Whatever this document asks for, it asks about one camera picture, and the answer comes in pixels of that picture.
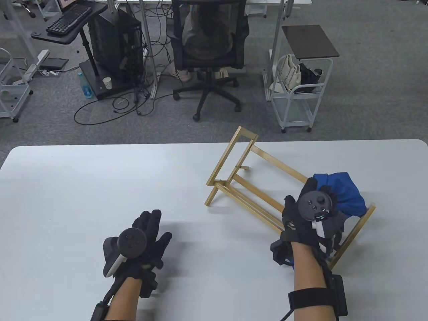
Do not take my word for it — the black flat box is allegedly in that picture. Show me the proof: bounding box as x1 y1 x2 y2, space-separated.
41 57 70 71

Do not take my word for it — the black floor cable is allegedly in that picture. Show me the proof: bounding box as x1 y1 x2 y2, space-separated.
73 67 175 126

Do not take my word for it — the person's left hand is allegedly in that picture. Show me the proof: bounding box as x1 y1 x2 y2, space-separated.
113 210 173 282

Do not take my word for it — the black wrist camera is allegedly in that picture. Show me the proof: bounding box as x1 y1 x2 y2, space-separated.
138 267 158 299
270 238 295 267

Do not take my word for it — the black office chair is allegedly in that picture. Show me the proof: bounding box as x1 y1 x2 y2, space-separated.
166 0 250 122

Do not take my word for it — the gold metal rack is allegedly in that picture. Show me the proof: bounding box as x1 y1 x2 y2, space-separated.
205 126 376 270

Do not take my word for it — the computer monitor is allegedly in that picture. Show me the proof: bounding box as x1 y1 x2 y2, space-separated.
55 0 88 13

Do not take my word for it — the black hand controller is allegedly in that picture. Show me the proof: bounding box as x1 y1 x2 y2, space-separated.
102 228 148 278
297 190 347 252

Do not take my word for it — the white power strip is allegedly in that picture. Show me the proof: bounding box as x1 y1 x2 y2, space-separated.
13 49 50 85

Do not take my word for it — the black left forearm box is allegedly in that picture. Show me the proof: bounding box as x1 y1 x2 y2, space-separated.
90 301 109 321

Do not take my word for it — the black bag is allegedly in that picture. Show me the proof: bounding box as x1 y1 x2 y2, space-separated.
294 63 323 93

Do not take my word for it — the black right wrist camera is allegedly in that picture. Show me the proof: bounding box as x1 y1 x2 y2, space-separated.
270 238 295 267

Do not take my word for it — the blue cloth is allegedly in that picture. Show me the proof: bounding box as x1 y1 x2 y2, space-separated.
290 172 367 271

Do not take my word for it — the person's right hand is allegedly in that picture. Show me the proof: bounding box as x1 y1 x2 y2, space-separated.
280 177 335 256

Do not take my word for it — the black left hand controller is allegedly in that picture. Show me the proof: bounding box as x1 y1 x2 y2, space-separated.
102 228 148 278

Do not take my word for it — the clear blue water bottle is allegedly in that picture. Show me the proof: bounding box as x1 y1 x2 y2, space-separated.
78 72 93 99

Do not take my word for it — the black standing desk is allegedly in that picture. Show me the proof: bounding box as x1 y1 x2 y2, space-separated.
31 0 135 100

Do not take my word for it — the black forearm strap with box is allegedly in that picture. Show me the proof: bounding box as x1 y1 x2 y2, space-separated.
288 274 349 316

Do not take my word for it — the white wire cart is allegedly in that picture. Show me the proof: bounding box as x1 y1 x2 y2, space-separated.
0 47 34 123

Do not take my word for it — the black computer tower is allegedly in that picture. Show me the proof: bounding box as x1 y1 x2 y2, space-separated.
88 7 143 92

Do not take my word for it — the black right hand controller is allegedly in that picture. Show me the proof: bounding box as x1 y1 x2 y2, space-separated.
297 190 347 252

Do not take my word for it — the person's left forearm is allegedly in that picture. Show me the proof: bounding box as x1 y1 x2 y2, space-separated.
106 276 145 321

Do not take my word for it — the person's right forearm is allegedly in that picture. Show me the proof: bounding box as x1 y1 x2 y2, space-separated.
289 240 336 321

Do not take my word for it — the white handbag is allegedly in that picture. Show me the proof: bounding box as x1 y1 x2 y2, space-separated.
277 54 302 94

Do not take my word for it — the white desk leg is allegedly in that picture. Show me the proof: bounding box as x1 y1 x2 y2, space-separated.
138 0 162 100

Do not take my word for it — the black keyboard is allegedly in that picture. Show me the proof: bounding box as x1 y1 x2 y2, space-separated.
45 5 93 36

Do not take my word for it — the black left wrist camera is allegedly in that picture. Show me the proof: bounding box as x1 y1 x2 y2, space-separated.
138 267 158 299

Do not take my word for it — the white trolley with brown top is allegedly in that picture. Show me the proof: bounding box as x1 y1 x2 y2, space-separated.
269 24 340 134

